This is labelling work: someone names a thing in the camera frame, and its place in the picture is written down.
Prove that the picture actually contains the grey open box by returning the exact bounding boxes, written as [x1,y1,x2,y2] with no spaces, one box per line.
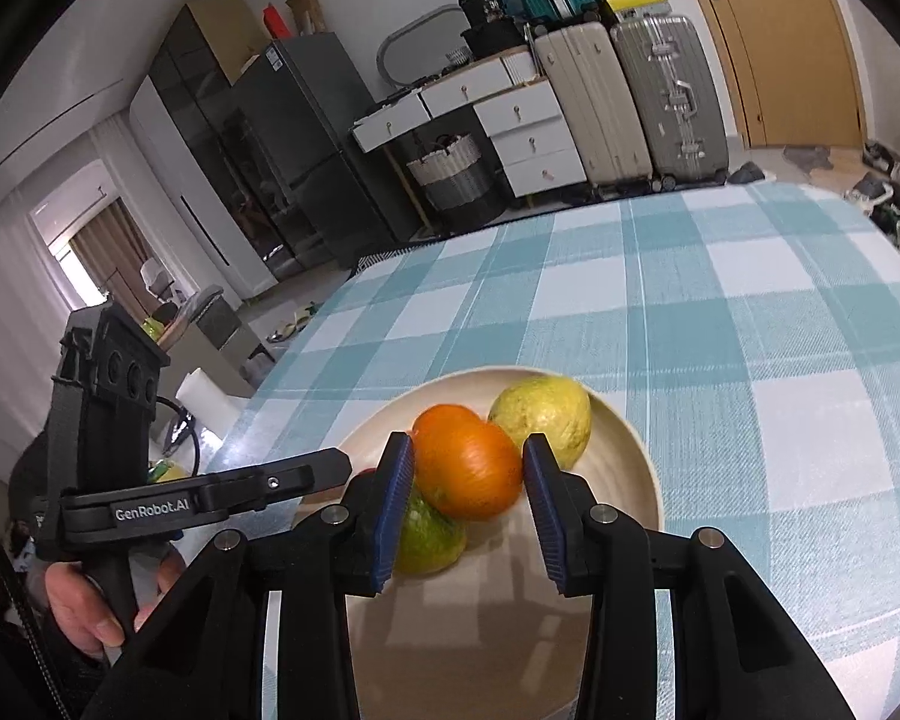
[166,285,272,392]

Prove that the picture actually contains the green guava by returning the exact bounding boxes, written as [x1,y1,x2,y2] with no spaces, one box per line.
[394,484,467,576]

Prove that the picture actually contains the teal checkered tablecloth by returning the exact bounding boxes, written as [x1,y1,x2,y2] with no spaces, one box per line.
[210,181,900,720]

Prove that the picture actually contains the person's left hand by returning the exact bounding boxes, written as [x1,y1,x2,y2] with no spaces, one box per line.
[45,547,188,658]

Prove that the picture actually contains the silver suitcase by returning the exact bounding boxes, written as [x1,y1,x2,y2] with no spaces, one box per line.
[610,13,730,191]

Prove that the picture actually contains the brown cardboard pieces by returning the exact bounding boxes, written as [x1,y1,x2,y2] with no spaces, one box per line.
[285,0,324,35]

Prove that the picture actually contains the white tall cabinet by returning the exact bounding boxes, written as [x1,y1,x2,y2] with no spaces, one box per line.
[129,79,279,308]

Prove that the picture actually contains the oval framed mirror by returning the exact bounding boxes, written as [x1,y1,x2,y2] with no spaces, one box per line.
[377,4,467,88]

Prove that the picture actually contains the brown curtain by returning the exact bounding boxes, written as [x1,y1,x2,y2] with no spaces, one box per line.
[71,199,159,302]

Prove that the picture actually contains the grey doormat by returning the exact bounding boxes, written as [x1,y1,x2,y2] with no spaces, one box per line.
[784,144,834,174]

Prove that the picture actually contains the black storage box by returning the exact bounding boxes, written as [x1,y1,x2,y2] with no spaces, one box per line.
[461,19,523,59]

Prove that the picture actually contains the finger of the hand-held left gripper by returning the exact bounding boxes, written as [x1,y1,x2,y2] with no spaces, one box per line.
[197,447,352,518]

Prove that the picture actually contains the pair of slippers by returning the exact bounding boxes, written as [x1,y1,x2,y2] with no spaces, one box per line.
[270,304,320,339]

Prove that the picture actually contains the dark grey refrigerator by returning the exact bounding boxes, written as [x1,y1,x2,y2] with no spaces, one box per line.
[229,34,422,272]

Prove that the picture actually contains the pile of shoes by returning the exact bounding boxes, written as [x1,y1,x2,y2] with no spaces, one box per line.
[844,139,900,272]

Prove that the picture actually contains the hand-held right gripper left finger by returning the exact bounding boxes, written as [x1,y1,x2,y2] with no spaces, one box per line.
[82,433,416,720]

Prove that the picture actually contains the cream round plate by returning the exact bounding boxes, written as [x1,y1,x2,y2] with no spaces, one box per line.
[294,366,662,720]

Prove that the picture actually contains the white grey wicker basket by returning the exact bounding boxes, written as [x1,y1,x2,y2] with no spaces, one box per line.
[407,133,493,230]

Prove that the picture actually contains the yellow black shoebox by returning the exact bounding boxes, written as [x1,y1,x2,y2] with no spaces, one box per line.
[600,0,670,22]

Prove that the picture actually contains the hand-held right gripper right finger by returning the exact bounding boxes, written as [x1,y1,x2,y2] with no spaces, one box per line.
[522,434,860,720]

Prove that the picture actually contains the white drawer desk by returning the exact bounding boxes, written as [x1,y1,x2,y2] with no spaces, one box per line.
[351,52,590,230]

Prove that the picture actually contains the white air conditioner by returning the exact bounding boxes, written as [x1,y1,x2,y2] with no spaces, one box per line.
[30,161,118,239]

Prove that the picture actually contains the white chair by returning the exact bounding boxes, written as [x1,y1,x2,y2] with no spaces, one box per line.
[141,259,185,305]

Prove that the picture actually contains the beige suitcase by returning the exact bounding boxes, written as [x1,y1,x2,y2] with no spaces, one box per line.
[532,21,654,193]

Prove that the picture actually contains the white paper towel roll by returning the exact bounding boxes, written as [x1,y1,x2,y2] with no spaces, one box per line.
[176,367,242,429]

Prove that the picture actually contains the tan wooden door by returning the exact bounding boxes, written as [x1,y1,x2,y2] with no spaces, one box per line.
[671,0,868,152]

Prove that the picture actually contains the yellow-green guava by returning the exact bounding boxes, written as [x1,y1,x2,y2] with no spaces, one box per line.
[487,377,593,470]

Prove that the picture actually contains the dark glass wardrobe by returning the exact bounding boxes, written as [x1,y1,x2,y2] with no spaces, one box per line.
[150,4,302,283]

